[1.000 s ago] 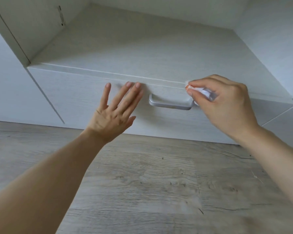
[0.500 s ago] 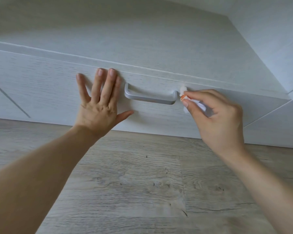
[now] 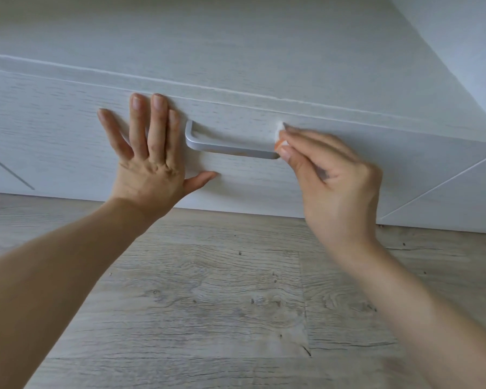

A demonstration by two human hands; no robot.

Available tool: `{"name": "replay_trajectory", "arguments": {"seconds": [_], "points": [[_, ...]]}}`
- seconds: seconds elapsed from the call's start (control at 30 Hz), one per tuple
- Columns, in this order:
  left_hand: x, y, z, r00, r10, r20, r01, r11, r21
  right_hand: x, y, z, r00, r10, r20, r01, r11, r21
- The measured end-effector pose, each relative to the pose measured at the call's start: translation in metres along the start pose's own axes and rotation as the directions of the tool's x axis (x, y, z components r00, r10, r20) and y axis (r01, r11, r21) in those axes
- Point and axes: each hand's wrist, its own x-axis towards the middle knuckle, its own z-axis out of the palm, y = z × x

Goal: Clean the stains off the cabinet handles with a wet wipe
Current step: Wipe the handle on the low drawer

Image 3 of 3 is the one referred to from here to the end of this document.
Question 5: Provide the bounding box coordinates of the person's right hand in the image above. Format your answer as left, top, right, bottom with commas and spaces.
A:
278, 122, 384, 256

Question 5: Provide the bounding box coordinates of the person's left hand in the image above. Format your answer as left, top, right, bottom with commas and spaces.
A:
97, 92, 219, 220

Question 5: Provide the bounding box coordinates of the small white orange pad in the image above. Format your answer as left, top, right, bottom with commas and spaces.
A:
274, 122, 288, 152

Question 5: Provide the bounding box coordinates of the white wooden drawer front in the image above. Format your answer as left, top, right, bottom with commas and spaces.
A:
0, 68, 486, 235

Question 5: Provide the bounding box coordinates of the person's left forearm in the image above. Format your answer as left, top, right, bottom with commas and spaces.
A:
0, 197, 163, 389

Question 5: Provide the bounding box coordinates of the person's right forearm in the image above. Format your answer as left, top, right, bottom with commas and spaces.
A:
319, 236, 486, 389

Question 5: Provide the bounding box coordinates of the white wooden cabinet body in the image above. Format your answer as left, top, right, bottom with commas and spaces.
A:
0, 0, 486, 135

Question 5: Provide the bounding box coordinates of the silver metal drawer handle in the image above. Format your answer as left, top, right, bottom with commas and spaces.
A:
185, 120, 282, 160

